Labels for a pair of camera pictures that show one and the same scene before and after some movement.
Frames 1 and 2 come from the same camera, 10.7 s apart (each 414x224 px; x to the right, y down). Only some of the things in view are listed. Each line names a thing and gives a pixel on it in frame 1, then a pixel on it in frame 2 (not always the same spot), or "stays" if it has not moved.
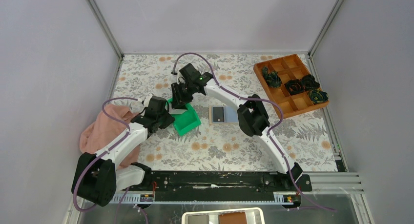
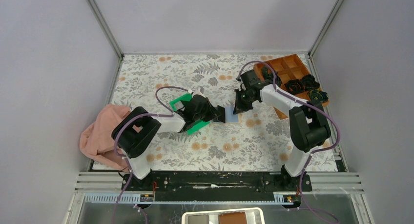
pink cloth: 101,131 stays
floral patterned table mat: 220,145 stays
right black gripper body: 182,92 → 243,102
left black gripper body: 165,119 → 206,113
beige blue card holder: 222,114 stays
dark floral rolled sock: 309,82 stays
